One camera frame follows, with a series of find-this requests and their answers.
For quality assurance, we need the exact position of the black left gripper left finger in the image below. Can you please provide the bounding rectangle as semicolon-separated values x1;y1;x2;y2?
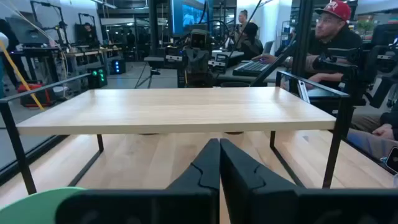
55;138;221;224

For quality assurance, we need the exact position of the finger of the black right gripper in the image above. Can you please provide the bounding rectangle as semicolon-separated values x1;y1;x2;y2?
198;49;213;83
185;49;200;83

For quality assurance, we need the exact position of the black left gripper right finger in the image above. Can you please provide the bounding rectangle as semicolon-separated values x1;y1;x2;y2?
220;138;398;224

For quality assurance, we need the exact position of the green plastic cup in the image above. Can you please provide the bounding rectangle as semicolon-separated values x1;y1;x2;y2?
0;186;85;224

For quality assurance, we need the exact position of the blue display screen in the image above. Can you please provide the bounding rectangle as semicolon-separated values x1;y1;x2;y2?
170;0;214;35

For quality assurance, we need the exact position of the black keyboard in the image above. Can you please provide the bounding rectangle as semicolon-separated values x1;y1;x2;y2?
232;60;272;78

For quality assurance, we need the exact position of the person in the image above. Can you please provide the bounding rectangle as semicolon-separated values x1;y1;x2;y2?
233;9;249;43
81;22;96;44
236;22;265;60
251;0;364;91
346;104;398;164

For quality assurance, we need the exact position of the computer with blue lights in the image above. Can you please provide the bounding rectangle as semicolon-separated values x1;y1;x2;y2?
108;58;127;75

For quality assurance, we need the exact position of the computer with green lights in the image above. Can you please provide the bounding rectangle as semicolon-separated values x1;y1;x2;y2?
87;66;108;90

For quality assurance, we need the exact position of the red box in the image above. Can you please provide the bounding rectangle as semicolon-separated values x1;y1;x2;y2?
17;83;54;108

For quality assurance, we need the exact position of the smartphone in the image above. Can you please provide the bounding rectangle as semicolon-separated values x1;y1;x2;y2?
384;146;398;174

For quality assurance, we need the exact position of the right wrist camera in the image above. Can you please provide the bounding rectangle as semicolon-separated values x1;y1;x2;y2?
189;29;208;50

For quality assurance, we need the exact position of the black vertical frame post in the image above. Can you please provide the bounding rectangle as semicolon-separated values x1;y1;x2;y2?
291;0;314;94
148;0;160;57

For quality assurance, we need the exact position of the wooden shelf with black frame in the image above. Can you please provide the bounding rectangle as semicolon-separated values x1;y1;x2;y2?
0;70;355;195

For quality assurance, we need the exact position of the yellow strap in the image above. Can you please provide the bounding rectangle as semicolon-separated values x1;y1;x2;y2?
0;39;45;111

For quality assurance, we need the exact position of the black table frame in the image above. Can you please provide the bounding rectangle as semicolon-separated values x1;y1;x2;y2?
0;133;398;187

